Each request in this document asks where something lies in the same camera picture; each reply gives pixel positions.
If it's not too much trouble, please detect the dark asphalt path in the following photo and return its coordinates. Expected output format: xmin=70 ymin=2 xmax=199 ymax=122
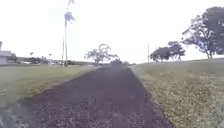
xmin=0 ymin=64 xmax=174 ymax=128

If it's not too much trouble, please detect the tall palm tree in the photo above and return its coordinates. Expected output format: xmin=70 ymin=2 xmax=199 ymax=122
xmin=61 ymin=0 xmax=76 ymax=67
xmin=63 ymin=10 xmax=77 ymax=67

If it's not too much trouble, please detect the sparse spreading tree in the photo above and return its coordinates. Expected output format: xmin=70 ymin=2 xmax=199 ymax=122
xmin=83 ymin=42 xmax=120 ymax=67

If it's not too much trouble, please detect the flat grass field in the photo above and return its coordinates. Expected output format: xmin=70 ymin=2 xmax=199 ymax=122
xmin=0 ymin=64 xmax=98 ymax=108

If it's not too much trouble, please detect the pale building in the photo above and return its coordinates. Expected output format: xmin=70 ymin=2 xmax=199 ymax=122
xmin=0 ymin=40 xmax=17 ymax=66

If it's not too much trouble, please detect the grass slope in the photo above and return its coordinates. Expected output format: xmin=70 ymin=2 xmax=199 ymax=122
xmin=129 ymin=58 xmax=224 ymax=128

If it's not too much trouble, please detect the large dark tree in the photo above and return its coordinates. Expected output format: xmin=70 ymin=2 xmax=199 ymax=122
xmin=181 ymin=5 xmax=224 ymax=60

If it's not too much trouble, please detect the medium spreading tree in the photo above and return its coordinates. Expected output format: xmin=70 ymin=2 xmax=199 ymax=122
xmin=149 ymin=40 xmax=186 ymax=63

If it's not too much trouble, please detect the distant tree line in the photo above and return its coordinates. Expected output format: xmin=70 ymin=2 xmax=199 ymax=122
xmin=16 ymin=55 xmax=96 ymax=66

